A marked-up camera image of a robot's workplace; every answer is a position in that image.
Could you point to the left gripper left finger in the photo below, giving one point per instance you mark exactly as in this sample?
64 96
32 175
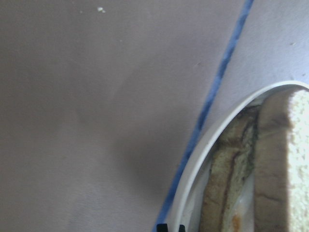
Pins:
162 227

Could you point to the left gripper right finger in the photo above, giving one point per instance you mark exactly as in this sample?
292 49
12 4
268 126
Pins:
181 228

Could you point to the bread slice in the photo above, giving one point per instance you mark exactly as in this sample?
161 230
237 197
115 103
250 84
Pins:
232 163
281 165

